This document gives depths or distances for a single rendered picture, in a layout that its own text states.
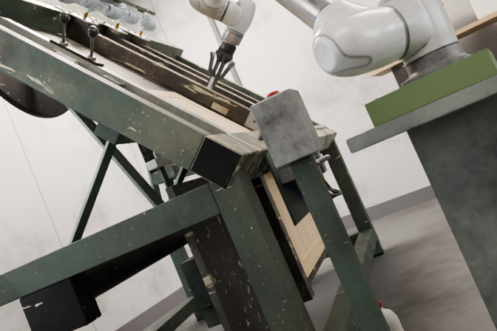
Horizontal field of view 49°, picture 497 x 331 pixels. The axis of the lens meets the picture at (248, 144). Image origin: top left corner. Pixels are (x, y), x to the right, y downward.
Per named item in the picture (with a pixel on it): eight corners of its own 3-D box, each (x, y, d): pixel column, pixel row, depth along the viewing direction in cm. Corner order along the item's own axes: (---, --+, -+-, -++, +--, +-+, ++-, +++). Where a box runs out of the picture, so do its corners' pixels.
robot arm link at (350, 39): (415, 20, 136) (345, 44, 128) (403, 72, 147) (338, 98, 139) (259, -78, 185) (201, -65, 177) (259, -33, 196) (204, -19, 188)
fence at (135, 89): (226, 146, 170) (231, 134, 170) (-5, 26, 191) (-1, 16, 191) (231, 145, 175) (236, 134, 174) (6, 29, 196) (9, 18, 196)
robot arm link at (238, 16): (244, 35, 248) (217, 23, 245) (258, 4, 246) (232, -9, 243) (246, 36, 238) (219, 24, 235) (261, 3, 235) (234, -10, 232)
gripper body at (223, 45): (239, 47, 245) (231, 66, 247) (224, 40, 247) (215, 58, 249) (235, 46, 238) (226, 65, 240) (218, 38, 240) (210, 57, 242)
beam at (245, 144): (226, 191, 144) (243, 154, 142) (188, 171, 147) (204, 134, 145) (330, 147, 356) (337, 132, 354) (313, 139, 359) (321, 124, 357)
